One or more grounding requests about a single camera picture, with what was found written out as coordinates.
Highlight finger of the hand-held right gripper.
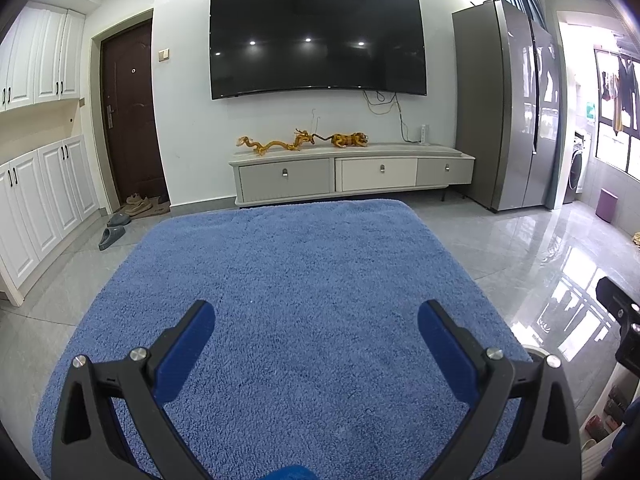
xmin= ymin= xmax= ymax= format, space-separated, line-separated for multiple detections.
xmin=595 ymin=276 xmax=640 ymax=362

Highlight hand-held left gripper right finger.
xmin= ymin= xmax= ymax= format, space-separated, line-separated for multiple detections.
xmin=417 ymin=300 xmax=584 ymax=480

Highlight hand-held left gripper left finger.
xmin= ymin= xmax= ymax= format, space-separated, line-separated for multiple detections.
xmin=51 ymin=300 xmax=217 ymax=480

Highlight washing machine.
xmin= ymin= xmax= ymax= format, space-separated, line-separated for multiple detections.
xmin=564 ymin=130 xmax=592 ymax=205

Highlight blue fluffy blanket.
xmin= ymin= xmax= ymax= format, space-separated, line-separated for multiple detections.
xmin=32 ymin=199 xmax=533 ymax=480

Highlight black framed window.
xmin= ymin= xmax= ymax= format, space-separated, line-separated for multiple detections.
xmin=592 ymin=49 xmax=640 ymax=182

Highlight white floor cabinet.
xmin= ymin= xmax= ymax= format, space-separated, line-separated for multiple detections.
xmin=0 ymin=135 xmax=101 ymax=307

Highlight white television cabinet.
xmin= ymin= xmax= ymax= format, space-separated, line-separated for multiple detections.
xmin=228 ymin=142 xmax=476 ymax=209

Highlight hanging clothes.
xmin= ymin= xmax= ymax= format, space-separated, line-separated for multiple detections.
xmin=599 ymin=56 xmax=640 ymax=135

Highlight grey refrigerator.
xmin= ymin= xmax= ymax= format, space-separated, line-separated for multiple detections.
xmin=452 ymin=0 xmax=566 ymax=212

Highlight golden dragon figurine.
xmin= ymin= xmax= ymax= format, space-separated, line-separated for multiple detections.
xmin=236 ymin=130 xmax=322 ymax=156

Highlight dark brown door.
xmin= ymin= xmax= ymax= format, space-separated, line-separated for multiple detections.
xmin=100 ymin=20 xmax=168 ymax=211

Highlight golden tiger figurine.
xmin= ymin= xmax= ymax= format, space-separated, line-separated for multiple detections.
xmin=330 ymin=132 xmax=371 ymax=150

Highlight blue curtain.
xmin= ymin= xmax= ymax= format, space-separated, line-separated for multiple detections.
xmin=501 ymin=0 xmax=547 ymax=28

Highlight white wall cabinet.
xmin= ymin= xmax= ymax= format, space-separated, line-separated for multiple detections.
xmin=0 ymin=2 xmax=86 ymax=113

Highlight black wall television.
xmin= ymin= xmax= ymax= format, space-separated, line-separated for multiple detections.
xmin=210 ymin=0 xmax=429 ymax=101

